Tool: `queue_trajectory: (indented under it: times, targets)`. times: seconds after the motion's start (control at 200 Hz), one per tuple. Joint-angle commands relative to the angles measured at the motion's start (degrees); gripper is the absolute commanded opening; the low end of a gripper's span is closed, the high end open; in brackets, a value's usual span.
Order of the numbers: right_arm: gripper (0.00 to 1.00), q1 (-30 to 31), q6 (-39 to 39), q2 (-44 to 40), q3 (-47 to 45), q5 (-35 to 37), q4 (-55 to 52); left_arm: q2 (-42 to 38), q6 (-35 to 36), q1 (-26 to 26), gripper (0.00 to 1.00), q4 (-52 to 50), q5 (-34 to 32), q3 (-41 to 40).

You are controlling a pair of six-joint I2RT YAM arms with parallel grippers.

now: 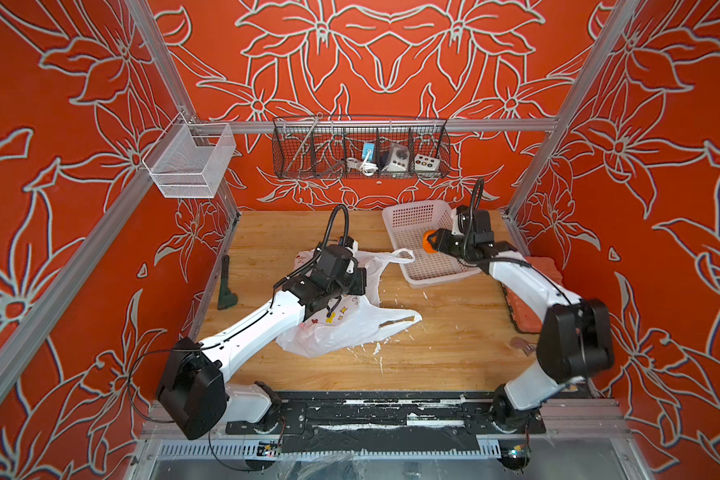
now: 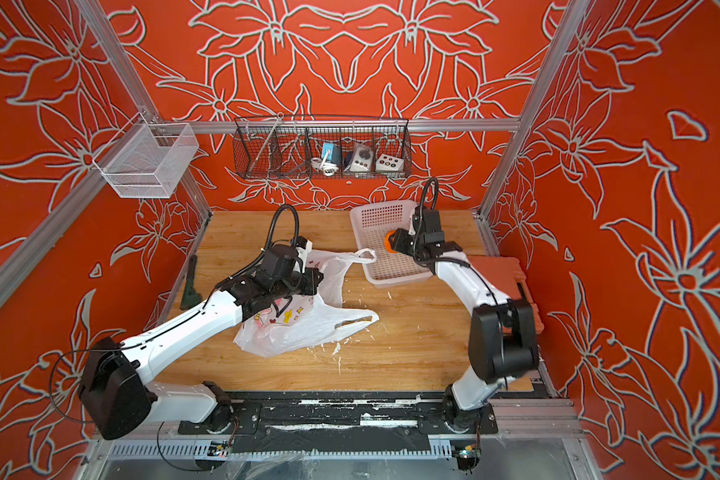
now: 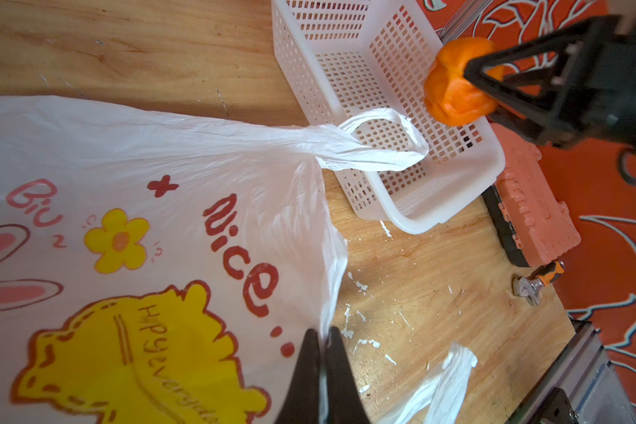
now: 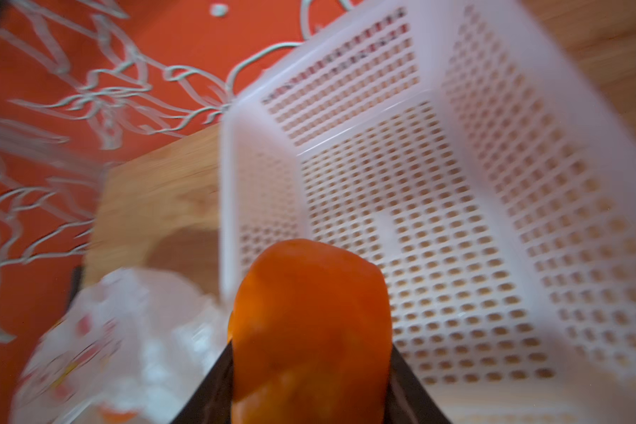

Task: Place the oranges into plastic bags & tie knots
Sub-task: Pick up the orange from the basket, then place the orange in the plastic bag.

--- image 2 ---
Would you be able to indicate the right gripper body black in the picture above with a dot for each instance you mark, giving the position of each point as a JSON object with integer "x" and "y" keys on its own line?
{"x": 408, "y": 244}

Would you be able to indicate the clear acrylic wall bin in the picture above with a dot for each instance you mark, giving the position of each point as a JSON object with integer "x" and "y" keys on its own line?
{"x": 149, "y": 161}

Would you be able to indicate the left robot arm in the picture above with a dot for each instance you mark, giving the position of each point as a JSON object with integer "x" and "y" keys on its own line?
{"x": 119, "y": 389}

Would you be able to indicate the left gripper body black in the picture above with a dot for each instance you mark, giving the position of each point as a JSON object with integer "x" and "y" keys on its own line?
{"x": 299, "y": 284}

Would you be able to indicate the black wire wall basket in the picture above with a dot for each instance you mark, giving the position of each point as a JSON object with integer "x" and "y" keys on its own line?
{"x": 289, "y": 147}

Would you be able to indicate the blue white small box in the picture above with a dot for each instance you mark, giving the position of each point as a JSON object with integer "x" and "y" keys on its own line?
{"x": 331, "y": 153}

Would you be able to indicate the orange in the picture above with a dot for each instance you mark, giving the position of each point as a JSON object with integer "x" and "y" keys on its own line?
{"x": 388, "y": 241}

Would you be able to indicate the white printed plastic bag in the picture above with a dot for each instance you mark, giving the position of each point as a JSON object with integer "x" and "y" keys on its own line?
{"x": 309, "y": 321}

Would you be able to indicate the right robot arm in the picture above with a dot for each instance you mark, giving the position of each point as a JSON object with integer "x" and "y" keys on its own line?
{"x": 502, "y": 343}

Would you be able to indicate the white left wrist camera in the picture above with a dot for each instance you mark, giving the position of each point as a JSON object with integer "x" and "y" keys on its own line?
{"x": 303, "y": 247}

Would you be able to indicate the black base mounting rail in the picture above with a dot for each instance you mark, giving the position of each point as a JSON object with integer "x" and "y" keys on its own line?
{"x": 401, "y": 422}

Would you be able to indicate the white dotted cube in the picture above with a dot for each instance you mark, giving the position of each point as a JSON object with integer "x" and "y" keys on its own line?
{"x": 388, "y": 164}

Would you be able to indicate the white perforated plastic basket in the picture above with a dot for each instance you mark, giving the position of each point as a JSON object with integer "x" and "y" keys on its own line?
{"x": 374, "y": 225}

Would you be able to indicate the red plastic tool case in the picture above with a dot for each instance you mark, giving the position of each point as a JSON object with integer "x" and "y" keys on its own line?
{"x": 506, "y": 274}

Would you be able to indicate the white grey adapter box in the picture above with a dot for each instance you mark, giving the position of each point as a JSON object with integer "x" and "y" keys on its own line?
{"x": 360, "y": 160}

